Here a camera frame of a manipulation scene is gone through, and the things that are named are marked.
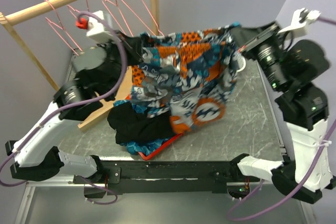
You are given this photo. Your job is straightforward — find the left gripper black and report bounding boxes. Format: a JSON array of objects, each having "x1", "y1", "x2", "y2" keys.
[{"x1": 97, "y1": 29, "x2": 145, "y2": 98}]

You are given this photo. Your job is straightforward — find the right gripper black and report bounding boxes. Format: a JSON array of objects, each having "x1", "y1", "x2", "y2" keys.
[{"x1": 230, "y1": 19, "x2": 288, "y2": 91}]

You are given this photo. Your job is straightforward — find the orange blue patterned shorts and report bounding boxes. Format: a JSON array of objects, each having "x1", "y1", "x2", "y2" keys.
[{"x1": 130, "y1": 25, "x2": 238, "y2": 133}]

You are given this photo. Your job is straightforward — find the pink wire hanger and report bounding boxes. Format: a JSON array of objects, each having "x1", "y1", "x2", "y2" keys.
[
  {"x1": 117, "y1": 0, "x2": 164, "y2": 36},
  {"x1": 101, "y1": 0, "x2": 133, "y2": 36},
  {"x1": 67, "y1": 0, "x2": 91, "y2": 22},
  {"x1": 44, "y1": 0, "x2": 82, "y2": 56}
]

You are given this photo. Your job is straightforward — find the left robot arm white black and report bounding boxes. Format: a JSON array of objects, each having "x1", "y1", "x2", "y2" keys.
[{"x1": 5, "y1": 39, "x2": 121, "y2": 183}]

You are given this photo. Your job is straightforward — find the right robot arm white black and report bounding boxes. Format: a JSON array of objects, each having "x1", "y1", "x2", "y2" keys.
[{"x1": 230, "y1": 22, "x2": 335, "y2": 204}]

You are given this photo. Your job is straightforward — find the blue floral shorts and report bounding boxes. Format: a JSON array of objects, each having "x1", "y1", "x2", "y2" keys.
[{"x1": 107, "y1": 100, "x2": 176, "y2": 156}]

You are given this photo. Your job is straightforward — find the white plastic basket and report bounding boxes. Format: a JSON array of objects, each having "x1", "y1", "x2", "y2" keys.
[{"x1": 233, "y1": 52, "x2": 246, "y2": 72}]

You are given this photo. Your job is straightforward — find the black garment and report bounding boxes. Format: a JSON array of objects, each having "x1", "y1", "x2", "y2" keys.
[{"x1": 107, "y1": 100, "x2": 175, "y2": 145}]

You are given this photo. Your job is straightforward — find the red plastic tray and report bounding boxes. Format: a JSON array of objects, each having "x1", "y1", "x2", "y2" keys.
[{"x1": 119, "y1": 104, "x2": 183, "y2": 161}]

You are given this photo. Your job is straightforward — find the wooden clothes rack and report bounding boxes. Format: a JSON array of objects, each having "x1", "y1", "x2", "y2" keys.
[{"x1": 1, "y1": 0, "x2": 162, "y2": 90}]

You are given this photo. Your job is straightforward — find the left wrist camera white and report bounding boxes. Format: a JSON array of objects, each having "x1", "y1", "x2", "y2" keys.
[{"x1": 86, "y1": 10, "x2": 113, "y2": 44}]

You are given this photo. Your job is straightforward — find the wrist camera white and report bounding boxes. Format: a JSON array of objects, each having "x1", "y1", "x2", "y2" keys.
[
  {"x1": 86, "y1": 10, "x2": 113, "y2": 44},
  {"x1": 278, "y1": 8, "x2": 321, "y2": 38}
]

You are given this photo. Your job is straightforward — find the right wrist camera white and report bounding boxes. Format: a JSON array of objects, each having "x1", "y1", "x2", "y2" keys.
[{"x1": 278, "y1": 8, "x2": 321, "y2": 38}]

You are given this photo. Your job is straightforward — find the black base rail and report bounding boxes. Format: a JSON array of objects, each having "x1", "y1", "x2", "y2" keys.
[{"x1": 72, "y1": 159, "x2": 259, "y2": 200}]

